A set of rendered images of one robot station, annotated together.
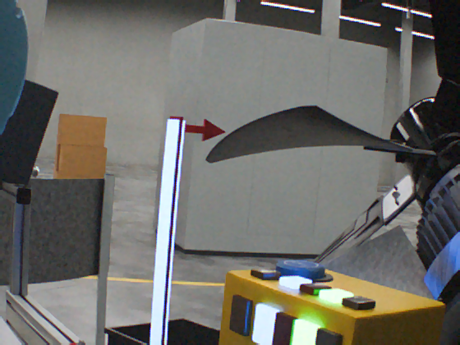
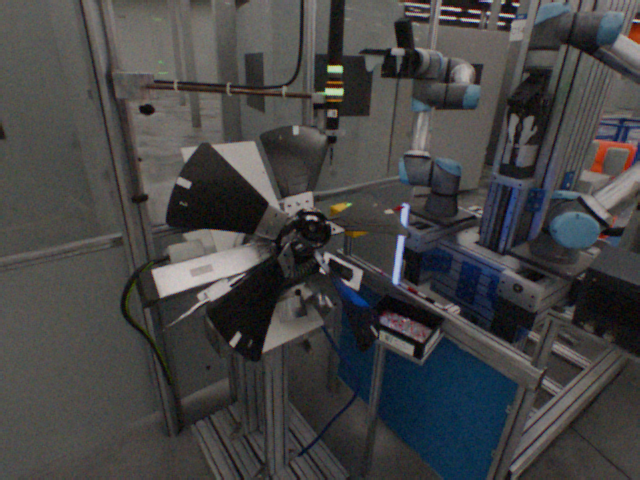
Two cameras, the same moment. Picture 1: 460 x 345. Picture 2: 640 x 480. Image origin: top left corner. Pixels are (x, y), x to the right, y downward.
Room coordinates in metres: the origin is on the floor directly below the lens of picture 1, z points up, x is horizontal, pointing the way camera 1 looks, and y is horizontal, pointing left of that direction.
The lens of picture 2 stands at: (1.99, -0.34, 1.61)
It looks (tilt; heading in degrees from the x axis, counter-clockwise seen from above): 25 degrees down; 175
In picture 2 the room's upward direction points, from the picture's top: 2 degrees clockwise
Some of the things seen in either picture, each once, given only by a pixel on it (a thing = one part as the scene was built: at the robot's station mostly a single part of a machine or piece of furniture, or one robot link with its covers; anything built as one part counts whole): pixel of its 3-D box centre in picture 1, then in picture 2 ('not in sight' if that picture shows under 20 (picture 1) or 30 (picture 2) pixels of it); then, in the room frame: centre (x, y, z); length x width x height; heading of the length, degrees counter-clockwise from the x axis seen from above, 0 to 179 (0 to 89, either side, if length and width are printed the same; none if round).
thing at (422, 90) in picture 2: not in sight; (427, 95); (0.68, 0.13, 1.54); 0.11 x 0.08 x 0.11; 67
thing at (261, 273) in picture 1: (265, 273); not in sight; (0.57, -0.04, 1.08); 0.02 x 0.02 x 0.01; 33
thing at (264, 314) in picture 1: (265, 325); not in sight; (0.53, -0.04, 1.04); 0.02 x 0.01 x 0.03; 33
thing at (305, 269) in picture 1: (300, 272); not in sight; (0.59, -0.06, 1.08); 0.04 x 0.04 x 0.02
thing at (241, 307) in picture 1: (241, 315); not in sight; (0.56, -0.02, 1.04); 0.02 x 0.01 x 0.03; 33
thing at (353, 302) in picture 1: (358, 302); not in sight; (0.49, -0.10, 1.08); 0.02 x 0.02 x 0.01; 33
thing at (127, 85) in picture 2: not in sight; (133, 85); (0.76, -0.81, 1.54); 0.10 x 0.07 x 0.09; 68
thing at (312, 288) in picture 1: (315, 288); not in sight; (0.53, -0.07, 1.08); 0.02 x 0.02 x 0.01; 33
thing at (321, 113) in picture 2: not in sight; (329, 114); (0.99, -0.24, 1.50); 0.09 x 0.07 x 0.10; 68
